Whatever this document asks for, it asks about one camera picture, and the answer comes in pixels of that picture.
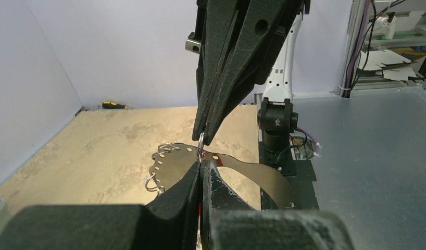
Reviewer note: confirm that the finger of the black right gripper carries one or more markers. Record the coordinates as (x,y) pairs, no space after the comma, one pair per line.
(219,18)
(260,30)

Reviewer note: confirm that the yellow black screwdriver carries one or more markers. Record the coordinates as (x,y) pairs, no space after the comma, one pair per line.
(113,105)

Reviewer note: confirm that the aluminium frame rail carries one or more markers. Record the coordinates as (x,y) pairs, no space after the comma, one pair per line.
(386,44)

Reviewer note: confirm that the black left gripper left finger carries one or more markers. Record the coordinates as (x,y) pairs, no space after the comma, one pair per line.
(168,222)

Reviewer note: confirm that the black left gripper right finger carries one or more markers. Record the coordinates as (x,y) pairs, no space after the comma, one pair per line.
(228,222)

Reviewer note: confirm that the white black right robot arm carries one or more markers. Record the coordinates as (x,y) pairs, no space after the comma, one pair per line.
(276,117)

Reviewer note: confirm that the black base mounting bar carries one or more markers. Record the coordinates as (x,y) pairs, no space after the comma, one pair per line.
(299,170)

